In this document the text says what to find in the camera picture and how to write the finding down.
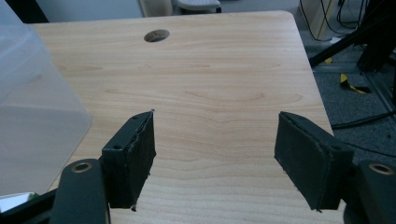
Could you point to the grey rounded object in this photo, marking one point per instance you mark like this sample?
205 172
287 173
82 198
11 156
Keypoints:
199 4

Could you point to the clear plastic storage box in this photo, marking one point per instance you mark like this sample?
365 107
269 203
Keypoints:
31 124

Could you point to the black metal stand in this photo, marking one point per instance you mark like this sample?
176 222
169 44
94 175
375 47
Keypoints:
373 46

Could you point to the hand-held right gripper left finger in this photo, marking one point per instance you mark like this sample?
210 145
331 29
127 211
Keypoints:
127 161

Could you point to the yellow black floor tape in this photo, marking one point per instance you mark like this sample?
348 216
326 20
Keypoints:
353 86

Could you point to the light wooden desk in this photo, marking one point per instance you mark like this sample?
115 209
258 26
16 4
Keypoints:
320 18

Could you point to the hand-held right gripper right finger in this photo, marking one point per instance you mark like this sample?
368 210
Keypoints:
308 155

